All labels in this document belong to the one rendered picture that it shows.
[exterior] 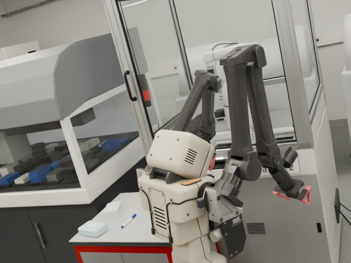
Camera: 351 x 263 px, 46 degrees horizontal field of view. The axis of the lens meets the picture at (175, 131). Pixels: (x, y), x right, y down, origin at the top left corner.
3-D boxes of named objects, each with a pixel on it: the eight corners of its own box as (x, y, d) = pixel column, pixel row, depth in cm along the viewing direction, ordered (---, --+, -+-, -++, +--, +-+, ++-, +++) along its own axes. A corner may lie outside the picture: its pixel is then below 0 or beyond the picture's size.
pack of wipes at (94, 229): (109, 229, 231) (106, 222, 230) (96, 238, 224) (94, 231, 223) (91, 226, 240) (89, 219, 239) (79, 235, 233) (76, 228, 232)
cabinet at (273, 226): (340, 298, 244) (320, 174, 224) (182, 289, 289) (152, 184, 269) (344, 216, 327) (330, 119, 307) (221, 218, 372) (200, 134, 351)
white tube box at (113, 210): (119, 217, 242) (117, 210, 241) (105, 220, 243) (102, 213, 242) (123, 207, 254) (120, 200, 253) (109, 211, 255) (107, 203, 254)
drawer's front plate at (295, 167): (300, 172, 227) (296, 154, 224) (248, 176, 240) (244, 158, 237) (300, 171, 228) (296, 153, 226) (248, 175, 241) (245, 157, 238)
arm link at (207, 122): (194, 75, 186) (217, 84, 182) (200, 67, 189) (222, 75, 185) (195, 130, 221) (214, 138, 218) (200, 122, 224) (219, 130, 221)
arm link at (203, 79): (196, 60, 179) (217, 68, 176) (202, 71, 192) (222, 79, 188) (150, 154, 175) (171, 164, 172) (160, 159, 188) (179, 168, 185)
